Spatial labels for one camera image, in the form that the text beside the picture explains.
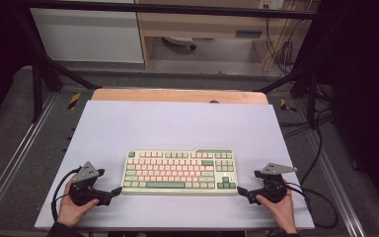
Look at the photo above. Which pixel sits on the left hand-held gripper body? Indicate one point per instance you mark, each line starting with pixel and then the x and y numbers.
pixel 85 186

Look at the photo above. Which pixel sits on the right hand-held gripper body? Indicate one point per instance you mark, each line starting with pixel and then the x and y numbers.
pixel 271 186

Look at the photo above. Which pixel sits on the green and cream mechanical keyboard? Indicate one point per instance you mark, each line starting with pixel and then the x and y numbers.
pixel 177 171

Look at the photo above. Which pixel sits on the person's right hand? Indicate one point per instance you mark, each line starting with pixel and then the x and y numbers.
pixel 283 212

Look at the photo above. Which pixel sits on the person's left hand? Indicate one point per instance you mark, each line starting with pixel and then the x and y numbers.
pixel 69 210

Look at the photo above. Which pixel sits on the yellow and black tape strip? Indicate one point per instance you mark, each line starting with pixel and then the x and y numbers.
pixel 74 100
pixel 287 106

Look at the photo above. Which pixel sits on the wooden table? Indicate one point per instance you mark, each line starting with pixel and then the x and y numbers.
pixel 177 96

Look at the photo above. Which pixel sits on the white cabinet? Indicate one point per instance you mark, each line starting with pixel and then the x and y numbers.
pixel 85 36

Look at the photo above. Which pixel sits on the office chair base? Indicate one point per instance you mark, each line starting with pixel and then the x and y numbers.
pixel 179 41

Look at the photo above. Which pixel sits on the light wooden desk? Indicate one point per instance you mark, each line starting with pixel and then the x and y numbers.
pixel 197 24

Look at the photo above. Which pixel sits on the aluminium floor rail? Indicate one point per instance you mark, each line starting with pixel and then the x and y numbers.
pixel 339 184
pixel 16 154

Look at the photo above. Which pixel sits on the black metal frame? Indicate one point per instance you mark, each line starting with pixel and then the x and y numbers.
pixel 37 85

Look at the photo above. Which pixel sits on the white wall power outlet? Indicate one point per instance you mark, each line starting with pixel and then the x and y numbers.
pixel 271 4

